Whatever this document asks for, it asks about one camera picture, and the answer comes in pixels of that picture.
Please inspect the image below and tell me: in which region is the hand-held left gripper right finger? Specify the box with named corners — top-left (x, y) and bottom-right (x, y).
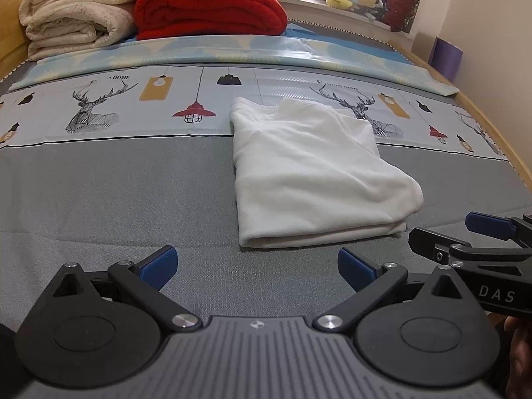
top-left (313, 248), bottom-right (475, 334)

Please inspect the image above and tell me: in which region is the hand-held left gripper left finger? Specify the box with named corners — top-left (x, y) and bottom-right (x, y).
top-left (52, 246), bottom-right (203, 334)

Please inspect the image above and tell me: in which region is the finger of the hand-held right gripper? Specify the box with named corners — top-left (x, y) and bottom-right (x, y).
top-left (408, 226), bottom-right (532, 267)
top-left (465, 211), bottom-right (532, 242)

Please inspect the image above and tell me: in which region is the white long-sleeve shirt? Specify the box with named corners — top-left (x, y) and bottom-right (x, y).
top-left (230, 96), bottom-right (425, 251)

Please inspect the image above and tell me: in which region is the person's right hand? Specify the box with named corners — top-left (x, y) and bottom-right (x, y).
top-left (503, 316), bottom-right (532, 399)

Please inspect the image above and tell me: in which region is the grey deer print bed sheet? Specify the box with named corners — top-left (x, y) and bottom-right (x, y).
top-left (0, 62), bottom-right (532, 329)

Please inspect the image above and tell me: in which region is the purple box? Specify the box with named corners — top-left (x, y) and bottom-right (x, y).
top-left (429, 36), bottom-right (464, 84)

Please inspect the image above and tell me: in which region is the blue cloth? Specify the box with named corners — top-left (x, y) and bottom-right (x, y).
top-left (284, 22), bottom-right (400, 53)

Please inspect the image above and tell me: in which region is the red cushion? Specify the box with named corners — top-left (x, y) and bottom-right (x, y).
top-left (379, 0), bottom-right (422, 34)

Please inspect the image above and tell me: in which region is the striped plush doll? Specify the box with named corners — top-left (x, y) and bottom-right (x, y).
top-left (350, 0), bottom-right (386, 20)

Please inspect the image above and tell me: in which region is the cream sherpa blanket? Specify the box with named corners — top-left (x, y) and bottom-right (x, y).
top-left (24, 3), bottom-right (139, 62)

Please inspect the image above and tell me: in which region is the white windowsill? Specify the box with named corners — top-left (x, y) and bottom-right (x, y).
top-left (275, 0), bottom-right (417, 43)

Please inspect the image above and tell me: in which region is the red folded blanket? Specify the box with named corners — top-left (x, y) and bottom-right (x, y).
top-left (133, 0), bottom-right (289, 42)

